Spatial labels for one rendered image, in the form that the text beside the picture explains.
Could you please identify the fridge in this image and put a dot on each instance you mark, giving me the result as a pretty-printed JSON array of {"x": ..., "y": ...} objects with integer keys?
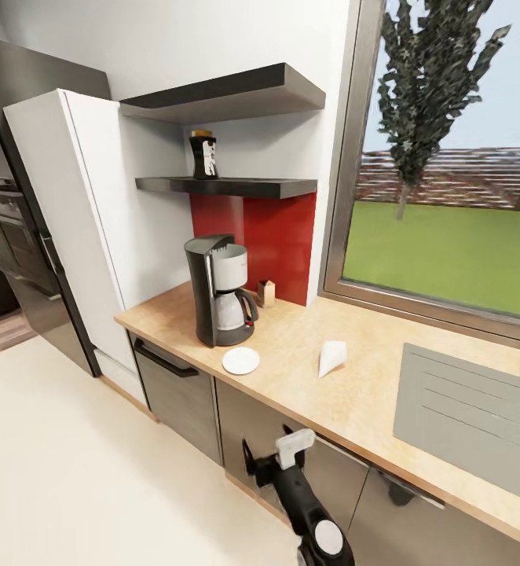
[{"x": 118, "y": 245}]

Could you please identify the oven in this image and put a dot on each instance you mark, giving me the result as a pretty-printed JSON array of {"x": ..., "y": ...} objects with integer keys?
[{"x": 20, "y": 234}]

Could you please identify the shelf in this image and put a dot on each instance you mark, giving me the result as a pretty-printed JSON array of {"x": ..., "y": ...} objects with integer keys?
[
  {"x": 265, "y": 91},
  {"x": 270, "y": 188}
]

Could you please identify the fixed window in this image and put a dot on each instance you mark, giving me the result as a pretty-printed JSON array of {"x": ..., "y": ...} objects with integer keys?
[{"x": 423, "y": 215}]

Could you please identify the drop in sink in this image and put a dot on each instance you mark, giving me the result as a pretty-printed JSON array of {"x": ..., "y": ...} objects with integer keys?
[{"x": 461, "y": 412}]

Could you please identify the paper coffee filter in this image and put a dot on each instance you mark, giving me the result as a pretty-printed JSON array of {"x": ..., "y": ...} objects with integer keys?
[{"x": 332, "y": 354}]

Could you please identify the bottle of coffee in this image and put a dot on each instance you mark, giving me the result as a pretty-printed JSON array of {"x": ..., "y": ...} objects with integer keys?
[{"x": 203, "y": 148}]

